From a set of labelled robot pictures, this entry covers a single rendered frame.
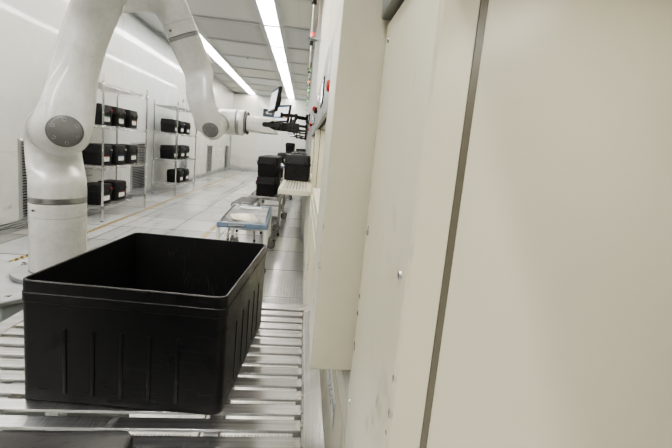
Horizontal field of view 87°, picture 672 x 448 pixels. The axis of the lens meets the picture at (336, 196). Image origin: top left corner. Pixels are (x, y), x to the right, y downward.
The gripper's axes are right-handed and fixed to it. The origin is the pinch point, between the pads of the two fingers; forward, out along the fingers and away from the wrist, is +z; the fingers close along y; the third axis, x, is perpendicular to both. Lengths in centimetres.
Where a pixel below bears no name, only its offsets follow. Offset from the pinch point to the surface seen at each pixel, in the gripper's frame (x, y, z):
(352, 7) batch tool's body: 9, 82, 8
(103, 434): -34, 91, -12
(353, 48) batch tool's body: 5, 82, 9
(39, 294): -28, 75, -29
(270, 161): -28, -342, -38
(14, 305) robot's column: -46, 44, -55
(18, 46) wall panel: 67, -276, -288
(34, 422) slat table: -44, 78, -27
